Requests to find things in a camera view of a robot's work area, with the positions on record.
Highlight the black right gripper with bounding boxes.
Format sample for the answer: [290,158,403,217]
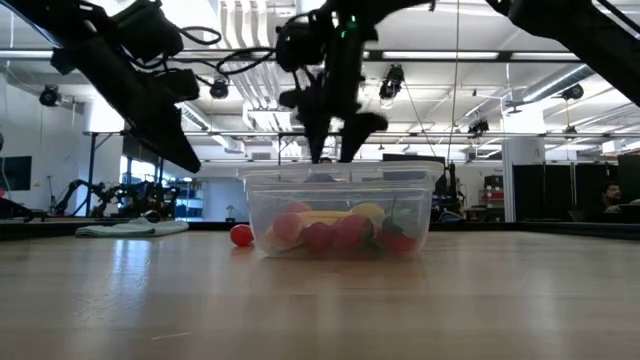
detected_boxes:
[278,17,390,165]

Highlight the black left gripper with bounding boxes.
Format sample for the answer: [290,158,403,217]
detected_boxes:
[52,37,202,175]

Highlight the clear plastic tupperware container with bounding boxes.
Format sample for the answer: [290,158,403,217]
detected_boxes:
[238,159,446,261]

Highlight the yellow toy lemon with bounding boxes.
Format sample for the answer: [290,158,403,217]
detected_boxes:
[349,201,388,222]

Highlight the red toy cherry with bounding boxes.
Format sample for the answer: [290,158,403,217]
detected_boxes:
[229,223,256,248]

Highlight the black background robot arms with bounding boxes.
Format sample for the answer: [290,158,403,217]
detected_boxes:
[52,178,177,220]

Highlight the black monitor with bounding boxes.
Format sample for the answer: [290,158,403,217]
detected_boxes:
[382,153,449,197]

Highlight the teal folded cloth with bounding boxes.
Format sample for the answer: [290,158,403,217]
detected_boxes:
[73,216,191,239]

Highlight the black overhead beam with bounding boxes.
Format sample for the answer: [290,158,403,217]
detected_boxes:
[0,48,584,64]

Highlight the person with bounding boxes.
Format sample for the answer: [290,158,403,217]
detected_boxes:
[585,180,634,224]

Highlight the black ceiling camera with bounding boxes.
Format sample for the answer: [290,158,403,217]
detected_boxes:
[561,82,585,102]
[208,76,230,101]
[377,63,406,101]
[38,83,62,108]

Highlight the black background rig frame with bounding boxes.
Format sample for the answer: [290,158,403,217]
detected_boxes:
[82,128,169,219]

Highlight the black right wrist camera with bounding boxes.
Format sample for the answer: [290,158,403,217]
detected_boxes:
[274,17,324,74]

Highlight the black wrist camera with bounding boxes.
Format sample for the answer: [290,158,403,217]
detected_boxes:
[110,0,185,65]
[274,17,324,74]

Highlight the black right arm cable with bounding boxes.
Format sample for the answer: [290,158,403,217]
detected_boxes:
[192,45,281,94]

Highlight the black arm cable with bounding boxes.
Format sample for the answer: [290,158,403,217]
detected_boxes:
[192,45,281,94]
[177,24,224,47]

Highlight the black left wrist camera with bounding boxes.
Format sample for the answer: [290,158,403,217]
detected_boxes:
[110,0,185,65]

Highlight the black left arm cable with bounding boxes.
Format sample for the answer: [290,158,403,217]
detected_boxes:
[177,24,224,47]

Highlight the dark wall screen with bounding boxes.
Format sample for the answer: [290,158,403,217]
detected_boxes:
[0,155,33,193]

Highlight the black metal table frame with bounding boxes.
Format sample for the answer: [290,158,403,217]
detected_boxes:
[0,217,640,242]

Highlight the black partition wall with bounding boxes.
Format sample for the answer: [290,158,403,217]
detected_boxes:
[512,163,640,224]

